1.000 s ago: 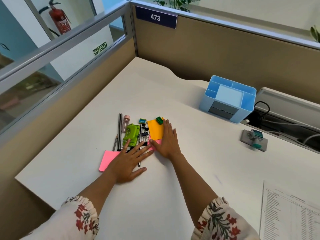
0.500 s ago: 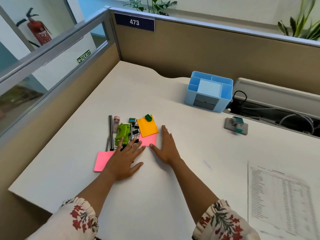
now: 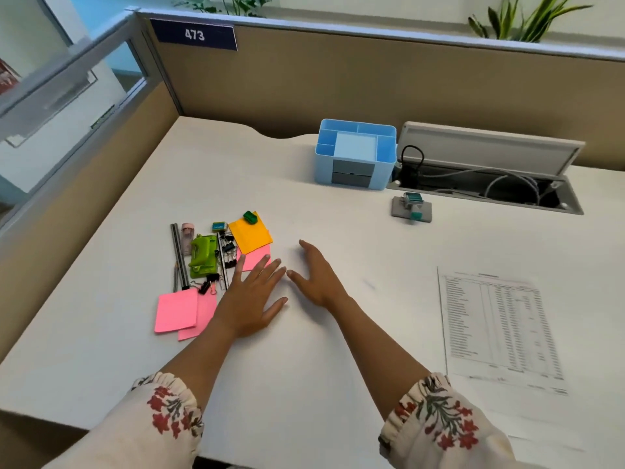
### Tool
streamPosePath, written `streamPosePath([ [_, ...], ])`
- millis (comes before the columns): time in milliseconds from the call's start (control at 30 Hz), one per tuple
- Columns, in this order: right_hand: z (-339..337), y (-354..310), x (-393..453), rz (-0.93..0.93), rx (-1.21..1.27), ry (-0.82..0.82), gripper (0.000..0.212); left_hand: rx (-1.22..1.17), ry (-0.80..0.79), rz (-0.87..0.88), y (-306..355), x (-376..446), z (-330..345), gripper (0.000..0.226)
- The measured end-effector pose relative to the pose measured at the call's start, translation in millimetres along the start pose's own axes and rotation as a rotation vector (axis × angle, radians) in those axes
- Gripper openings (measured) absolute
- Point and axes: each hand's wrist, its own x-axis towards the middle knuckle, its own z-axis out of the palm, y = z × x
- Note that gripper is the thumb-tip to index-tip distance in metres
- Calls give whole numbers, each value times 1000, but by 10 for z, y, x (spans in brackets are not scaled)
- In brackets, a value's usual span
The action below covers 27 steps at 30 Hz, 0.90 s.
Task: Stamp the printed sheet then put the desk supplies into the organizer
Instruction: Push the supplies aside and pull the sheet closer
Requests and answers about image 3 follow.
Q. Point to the blue desk organizer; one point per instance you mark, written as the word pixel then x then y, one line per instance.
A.
pixel 356 148

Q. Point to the teal eraser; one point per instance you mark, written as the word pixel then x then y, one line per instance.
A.
pixel 219 226

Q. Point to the red fire extinguisher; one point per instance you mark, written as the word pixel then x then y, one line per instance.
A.
pixel 7 78

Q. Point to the person's right hand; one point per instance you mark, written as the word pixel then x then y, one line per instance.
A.
pixel 320 283

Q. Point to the dark blue number sign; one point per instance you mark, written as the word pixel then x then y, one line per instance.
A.
pixel 194 35

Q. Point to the green date stamp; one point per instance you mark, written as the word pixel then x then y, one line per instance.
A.
pixel 412 202

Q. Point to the orange sticky note pad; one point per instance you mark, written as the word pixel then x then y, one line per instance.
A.
pixel 251 236

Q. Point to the green pencil sharpener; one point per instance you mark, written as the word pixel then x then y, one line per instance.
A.
pixel 250 217

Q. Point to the beige partition panel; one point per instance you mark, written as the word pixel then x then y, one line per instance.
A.
pixel 342 82

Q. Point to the green exit sign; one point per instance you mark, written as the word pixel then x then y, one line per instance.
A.
pixel 102 117

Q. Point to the white desk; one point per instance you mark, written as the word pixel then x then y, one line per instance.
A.
pixel 371 239

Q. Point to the person's left hand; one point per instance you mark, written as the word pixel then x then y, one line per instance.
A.
pixel 249 302

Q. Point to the green snake plant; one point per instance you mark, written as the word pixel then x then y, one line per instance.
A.
pixel 532 19

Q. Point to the green stapler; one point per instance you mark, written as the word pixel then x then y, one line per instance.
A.
pixel 202 256

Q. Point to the grey stamp pad case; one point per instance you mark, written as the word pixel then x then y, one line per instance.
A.
pixel 427 214

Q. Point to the white floral dress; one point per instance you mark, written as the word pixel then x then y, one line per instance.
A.
pixel 146 434

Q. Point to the printed paper sheet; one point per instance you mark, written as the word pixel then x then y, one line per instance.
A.
pixel 498 327

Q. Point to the short grey pencil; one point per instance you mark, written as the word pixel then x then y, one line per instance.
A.
pixel 176 280

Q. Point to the pile of black binder clips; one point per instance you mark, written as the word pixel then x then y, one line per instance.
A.
pixel 227 249

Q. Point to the clear pink lead tube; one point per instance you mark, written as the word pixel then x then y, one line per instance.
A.
pixel 187 239

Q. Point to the leafy green plant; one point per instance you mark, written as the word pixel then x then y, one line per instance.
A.
pixel 229 4

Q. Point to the person's left forearm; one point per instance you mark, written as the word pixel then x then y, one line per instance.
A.
pixel 205 361

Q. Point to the pink sticky note pad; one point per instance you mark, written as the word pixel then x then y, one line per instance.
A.
pixel 256 261
pixel 205 312
pixel 176 312

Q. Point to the black silver pen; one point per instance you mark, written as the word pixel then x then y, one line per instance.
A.
pixel 222 261

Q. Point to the person's right forearm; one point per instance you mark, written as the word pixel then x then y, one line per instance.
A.
pixel 376 356

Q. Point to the glass topped side partition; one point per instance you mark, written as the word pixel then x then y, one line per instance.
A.
pixel 73 190

